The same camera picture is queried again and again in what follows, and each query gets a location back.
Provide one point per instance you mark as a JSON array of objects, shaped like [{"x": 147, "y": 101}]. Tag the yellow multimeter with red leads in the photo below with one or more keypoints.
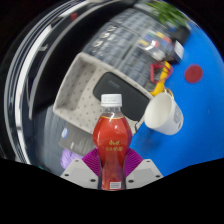
[{"x": 161, "y": 78}]

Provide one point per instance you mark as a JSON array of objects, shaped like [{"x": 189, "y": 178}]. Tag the grey small-parts drawer cabinet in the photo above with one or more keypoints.
[
  {"x": 106, "y": 41},
  {"x": 136, "y": 65},
  {"x": 136, "y": 20}
]

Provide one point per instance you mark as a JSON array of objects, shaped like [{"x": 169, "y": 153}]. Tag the dark grey flat box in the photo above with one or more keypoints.
[{"x": 75, "y": 141}]

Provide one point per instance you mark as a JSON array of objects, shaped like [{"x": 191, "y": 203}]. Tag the white perforated tray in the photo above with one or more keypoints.
[{"x": 80, "y": 93}]

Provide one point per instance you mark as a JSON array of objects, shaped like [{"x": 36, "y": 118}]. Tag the black hard case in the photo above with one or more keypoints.
[{"x": 180, "y": 34}]

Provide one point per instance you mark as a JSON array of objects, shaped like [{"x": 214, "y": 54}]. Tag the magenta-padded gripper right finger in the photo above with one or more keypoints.
[{"x": 143, "y": 171}]

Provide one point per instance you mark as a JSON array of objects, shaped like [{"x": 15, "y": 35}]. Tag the black box with white label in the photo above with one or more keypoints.
[{"x": 177, "y": 51}]

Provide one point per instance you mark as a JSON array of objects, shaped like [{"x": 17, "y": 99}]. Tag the clear compartment box colourful parts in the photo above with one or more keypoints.
[{"x": 153, "y": 43}]

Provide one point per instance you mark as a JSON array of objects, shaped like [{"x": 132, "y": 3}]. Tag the flat round red coaster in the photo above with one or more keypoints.
[{"x": 193, "y": 73}]

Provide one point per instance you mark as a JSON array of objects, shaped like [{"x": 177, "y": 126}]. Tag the red drink bottle white cap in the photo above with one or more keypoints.
[{"x": 111, "y": 140}]

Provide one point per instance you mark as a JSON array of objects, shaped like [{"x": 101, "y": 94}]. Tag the dark wall shelf unit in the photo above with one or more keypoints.
[{"x": 40, "y": 66}]

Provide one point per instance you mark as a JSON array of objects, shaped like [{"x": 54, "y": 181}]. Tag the green potted plant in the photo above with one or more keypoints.
[{"x": 168, "y": 13}]

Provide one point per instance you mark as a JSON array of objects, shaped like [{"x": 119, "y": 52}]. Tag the black rectangular case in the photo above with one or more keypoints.
[{"x": 130, "y": 96}]

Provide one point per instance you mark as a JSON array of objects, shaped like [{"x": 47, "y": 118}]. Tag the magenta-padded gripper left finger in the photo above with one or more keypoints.
[{"x": 80, "y": 171}]

